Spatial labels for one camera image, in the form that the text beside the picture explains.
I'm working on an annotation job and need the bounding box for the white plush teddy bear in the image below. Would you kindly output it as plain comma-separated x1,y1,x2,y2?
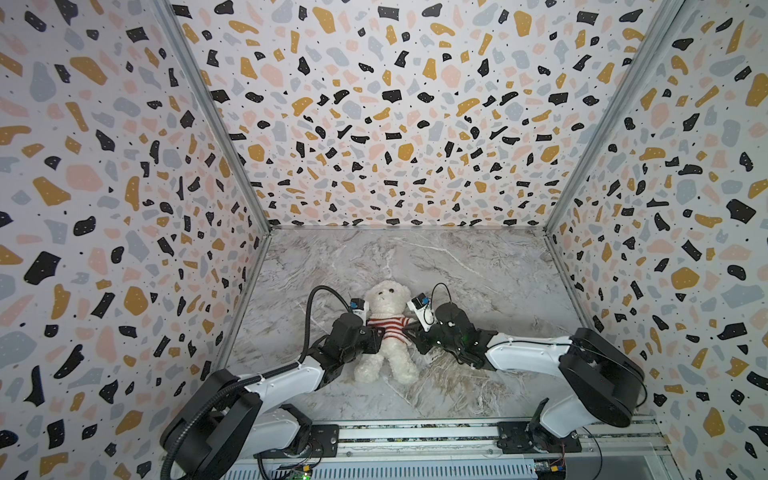
354,280,419,385

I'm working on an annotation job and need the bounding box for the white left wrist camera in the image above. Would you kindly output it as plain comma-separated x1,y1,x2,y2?
350,298,369,324

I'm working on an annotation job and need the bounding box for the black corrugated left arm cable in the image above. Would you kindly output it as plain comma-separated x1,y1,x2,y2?
158,284,355,480

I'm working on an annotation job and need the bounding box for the red white striped knit sweater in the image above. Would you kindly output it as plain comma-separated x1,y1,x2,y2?
367,316,411,344

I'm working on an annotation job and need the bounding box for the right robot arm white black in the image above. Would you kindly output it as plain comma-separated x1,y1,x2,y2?
404,294,645,450

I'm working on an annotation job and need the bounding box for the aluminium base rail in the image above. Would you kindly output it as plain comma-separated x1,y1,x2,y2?
160,418,676,469

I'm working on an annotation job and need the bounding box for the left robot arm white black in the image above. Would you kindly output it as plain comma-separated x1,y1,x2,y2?
159,311,386,479

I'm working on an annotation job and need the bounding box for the white ribbed vent strip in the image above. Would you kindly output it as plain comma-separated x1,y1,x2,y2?
221,461,539,480

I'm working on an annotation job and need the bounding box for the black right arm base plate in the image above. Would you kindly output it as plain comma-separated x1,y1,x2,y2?
497,421,582,455

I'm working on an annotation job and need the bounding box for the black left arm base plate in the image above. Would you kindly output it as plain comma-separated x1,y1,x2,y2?
261,424,340,462

